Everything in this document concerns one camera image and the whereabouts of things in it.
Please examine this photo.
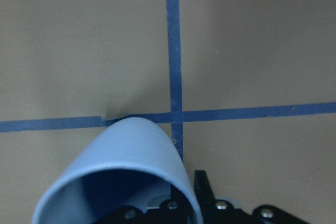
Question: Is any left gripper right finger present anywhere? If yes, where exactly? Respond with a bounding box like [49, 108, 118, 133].
[194, 170, 241, 224]

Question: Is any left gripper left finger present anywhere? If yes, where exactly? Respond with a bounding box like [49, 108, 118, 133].
[98, 186, 191, 223]

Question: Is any light blue plastic cup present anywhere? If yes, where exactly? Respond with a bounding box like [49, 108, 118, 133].
[32, 118, 203, 223]

